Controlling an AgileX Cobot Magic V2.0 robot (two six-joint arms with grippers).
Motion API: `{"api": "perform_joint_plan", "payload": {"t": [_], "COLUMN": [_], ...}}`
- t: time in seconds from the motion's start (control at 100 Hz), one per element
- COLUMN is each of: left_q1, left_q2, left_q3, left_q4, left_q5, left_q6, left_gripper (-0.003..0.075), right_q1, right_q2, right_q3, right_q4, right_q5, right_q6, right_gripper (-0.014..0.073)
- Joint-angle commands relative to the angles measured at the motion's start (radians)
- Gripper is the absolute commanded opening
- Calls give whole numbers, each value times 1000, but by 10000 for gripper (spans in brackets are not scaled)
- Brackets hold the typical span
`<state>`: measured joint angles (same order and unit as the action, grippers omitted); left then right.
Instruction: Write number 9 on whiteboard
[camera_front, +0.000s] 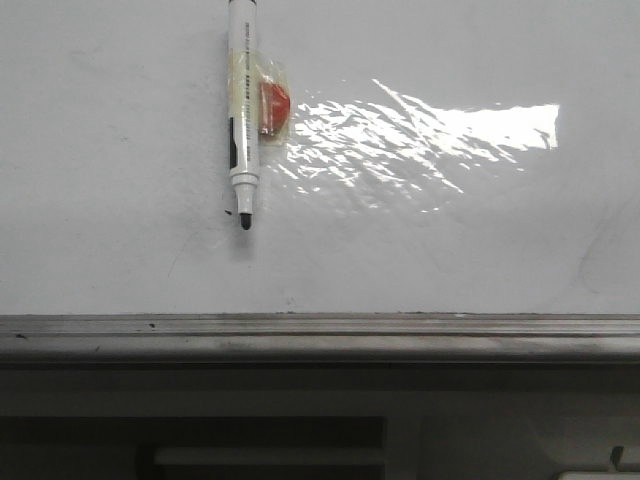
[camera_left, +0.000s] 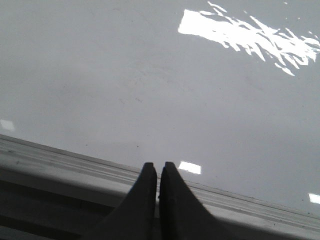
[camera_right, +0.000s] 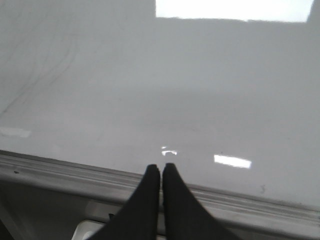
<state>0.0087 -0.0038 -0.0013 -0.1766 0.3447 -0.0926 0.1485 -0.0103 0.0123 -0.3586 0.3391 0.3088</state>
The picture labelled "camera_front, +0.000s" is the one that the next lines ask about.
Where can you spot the white box corner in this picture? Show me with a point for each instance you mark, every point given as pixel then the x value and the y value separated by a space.
pixel 599 475

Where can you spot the white whiteboard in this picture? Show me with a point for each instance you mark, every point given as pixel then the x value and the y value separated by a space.
pixel 442 156

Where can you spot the red magnet with clear tape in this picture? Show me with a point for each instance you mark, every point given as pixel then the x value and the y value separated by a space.
pixel 274 101

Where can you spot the white whiteboard marker pen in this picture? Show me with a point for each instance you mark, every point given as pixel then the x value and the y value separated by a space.
pixel 243 107

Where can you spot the aluminium whiteboard frame rail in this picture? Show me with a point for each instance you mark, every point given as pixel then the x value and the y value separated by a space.
pixel 319 338

